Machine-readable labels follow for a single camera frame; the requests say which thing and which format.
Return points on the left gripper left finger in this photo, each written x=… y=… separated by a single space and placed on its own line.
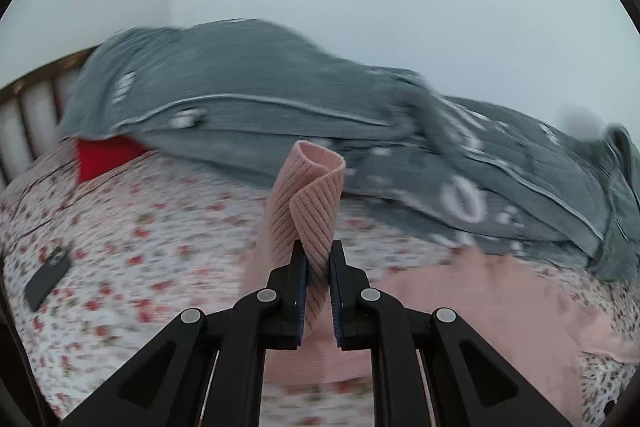
x=205 y=369

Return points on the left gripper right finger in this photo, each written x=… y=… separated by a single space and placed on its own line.
x=429 y=369

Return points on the pink knit sweater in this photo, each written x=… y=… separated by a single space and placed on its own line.
x=530 y=320

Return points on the floral bed sheet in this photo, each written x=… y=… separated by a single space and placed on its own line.
x=160 y=234

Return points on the black smartphone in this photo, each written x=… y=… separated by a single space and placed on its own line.
x=47 y=277

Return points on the red pillow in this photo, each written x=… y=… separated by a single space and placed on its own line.
x=98 y=157

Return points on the grey floral quilt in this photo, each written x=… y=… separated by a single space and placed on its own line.
x=238 y=94

